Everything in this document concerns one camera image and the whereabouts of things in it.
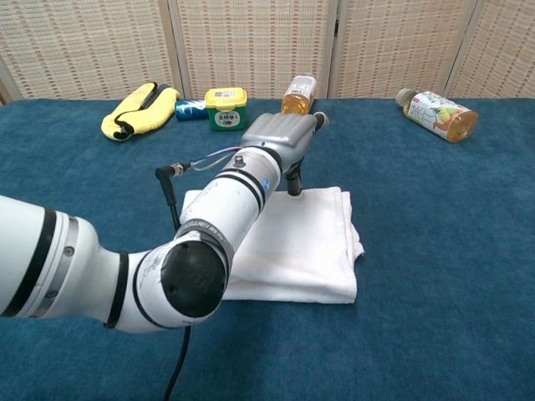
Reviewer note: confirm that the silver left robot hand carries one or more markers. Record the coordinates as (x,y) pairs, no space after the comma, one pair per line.
(280,131)

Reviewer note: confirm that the white t-shirt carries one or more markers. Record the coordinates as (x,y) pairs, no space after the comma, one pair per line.
(301,250)

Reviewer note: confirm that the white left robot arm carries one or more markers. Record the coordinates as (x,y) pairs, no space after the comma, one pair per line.
(234,200)

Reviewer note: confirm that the woven folding screen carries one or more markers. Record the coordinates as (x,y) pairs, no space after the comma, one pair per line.
(251,42)

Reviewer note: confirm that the amber tea bottle white label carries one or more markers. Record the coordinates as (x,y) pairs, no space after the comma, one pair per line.
(299,96)

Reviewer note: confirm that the green tub with yellow lid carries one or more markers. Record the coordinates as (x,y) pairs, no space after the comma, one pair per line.
(225,119)

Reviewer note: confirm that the blue drink can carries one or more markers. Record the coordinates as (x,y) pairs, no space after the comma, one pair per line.
(188,110)

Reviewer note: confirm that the yellow cloth with black trim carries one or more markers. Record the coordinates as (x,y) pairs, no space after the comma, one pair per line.
(159,110)

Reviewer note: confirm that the tea bottle with fruit label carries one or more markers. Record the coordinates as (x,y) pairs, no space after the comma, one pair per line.
(443,117)

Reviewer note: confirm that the blue carpet table cover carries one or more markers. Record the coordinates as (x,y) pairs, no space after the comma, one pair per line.
(418,292)

